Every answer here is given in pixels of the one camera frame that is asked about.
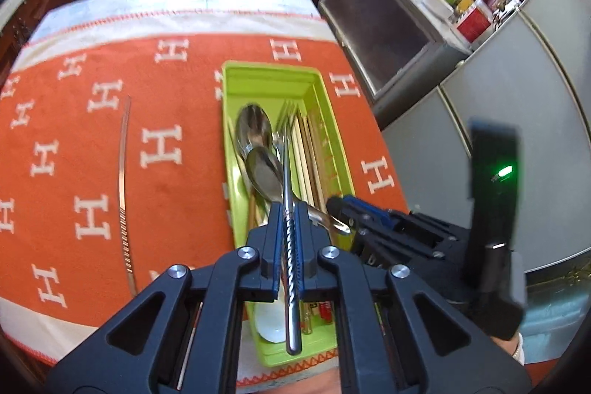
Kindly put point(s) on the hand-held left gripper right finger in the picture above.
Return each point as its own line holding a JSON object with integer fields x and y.
{"x": 304, "y": 255}

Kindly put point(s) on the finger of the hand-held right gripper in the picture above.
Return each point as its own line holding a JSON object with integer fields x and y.
{"x": 339, "y": 209}
{"x": 364, "y": 208}

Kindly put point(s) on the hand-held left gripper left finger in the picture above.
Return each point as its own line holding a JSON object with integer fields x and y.
{"x": 277, "y": 251}

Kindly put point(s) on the brown wooden chopstick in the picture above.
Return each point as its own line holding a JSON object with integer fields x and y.
{"x": 323, "y": 144}
{"x": 317, "y": 144}

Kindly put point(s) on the white ceramic spoon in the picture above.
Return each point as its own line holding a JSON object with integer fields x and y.
{"x": 270, "y": 324}

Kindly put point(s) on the stainless steel chopstick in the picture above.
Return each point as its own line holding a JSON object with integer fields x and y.
{"x": 293, "y": 329}
{"x": 121, "y": 172}

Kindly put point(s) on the stainless steel soup spoon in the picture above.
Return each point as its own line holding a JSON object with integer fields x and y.
{"x": 265, "y": 177}

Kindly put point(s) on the large stainless steel spoon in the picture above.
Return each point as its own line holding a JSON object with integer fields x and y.
{"x": 253, "y": 126}

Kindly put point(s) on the green plastic utensil tray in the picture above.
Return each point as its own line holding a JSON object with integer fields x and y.
{"x": 277, "y": 75}

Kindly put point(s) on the person's right forearm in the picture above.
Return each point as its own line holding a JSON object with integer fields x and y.
{"x": 510, "y": 350}

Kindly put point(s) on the grey refrigerator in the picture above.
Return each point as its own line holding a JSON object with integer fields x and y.
{"x": 508, "y": 98}

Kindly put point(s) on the red white box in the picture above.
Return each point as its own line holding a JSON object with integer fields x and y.
{"x": 473, "y": 22}

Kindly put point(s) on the white bowl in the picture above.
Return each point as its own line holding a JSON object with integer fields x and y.
{"x": 436, "y": 4}

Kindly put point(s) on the orange patterned blanket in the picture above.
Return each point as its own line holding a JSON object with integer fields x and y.
{"x": 184, "y": 52}

